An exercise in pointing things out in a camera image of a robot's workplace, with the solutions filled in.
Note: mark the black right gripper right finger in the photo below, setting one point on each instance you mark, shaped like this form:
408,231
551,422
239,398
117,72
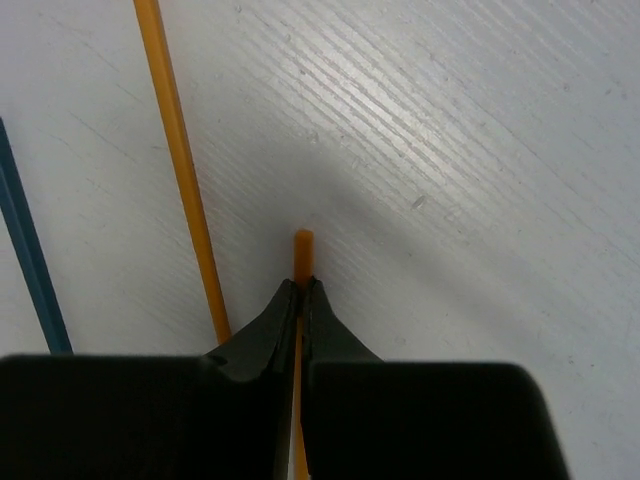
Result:
367,418

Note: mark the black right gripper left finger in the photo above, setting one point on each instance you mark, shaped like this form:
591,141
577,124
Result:
225,414

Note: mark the orange chopstick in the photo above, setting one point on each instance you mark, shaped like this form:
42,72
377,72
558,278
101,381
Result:
148,14
303,272

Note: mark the dark blue chopstick short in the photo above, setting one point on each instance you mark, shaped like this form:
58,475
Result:
27,246

